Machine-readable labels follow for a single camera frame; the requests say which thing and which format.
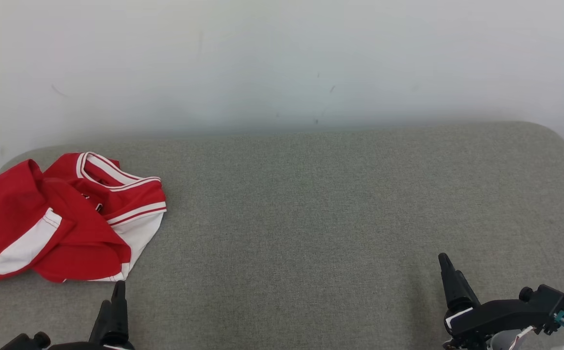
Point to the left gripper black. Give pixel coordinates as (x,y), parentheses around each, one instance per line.
(92,347)

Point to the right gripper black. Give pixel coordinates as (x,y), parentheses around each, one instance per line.
(486,318)

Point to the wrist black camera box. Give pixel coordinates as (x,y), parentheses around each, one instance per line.
(546,304)
(24,341)

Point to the grey fabric sofa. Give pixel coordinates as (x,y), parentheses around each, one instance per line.
(311,204)

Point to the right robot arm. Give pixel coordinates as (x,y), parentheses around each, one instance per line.
(505,340)

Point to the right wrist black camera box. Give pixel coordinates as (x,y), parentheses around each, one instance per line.
(546,304)

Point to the red basketball shorts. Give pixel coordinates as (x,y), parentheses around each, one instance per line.
(9,204)

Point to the red basketball jersey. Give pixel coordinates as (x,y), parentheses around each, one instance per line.
(136,194)

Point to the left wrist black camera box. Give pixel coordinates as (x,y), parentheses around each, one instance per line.
(24,341)

